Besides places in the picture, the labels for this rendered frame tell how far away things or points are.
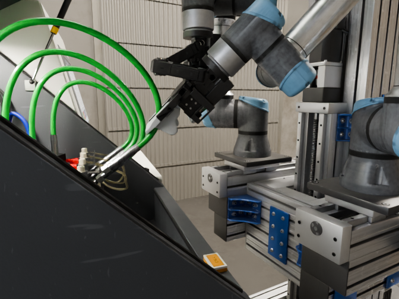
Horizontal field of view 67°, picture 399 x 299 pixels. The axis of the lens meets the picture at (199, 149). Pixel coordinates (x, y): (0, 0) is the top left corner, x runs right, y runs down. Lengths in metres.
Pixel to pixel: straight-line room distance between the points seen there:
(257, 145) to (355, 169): 0.43
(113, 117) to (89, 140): 2.27
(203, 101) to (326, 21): 0.34
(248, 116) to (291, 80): 0.55
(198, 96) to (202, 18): 0.19
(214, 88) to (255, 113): 0.53
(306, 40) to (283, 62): 0.16
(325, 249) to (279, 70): 0.42
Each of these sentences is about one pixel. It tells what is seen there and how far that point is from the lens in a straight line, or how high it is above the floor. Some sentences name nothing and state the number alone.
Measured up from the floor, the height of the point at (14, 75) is 1.32.
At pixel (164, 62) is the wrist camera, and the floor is 1.34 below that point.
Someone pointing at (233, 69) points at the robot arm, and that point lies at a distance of 0.63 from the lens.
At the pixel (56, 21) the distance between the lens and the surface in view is 0.70.
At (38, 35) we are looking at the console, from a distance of 1.08.
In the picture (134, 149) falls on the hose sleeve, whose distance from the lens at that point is 0.68.
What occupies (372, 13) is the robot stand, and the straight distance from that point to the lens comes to 1.09.
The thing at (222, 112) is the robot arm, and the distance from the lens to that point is 1.16.
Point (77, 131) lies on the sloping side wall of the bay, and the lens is 1.03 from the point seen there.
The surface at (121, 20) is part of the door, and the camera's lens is 3.40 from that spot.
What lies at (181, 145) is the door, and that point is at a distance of 3.59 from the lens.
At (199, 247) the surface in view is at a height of 0.95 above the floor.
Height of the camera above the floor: 1.27
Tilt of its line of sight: 10 degrees down
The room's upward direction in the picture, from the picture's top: straight up
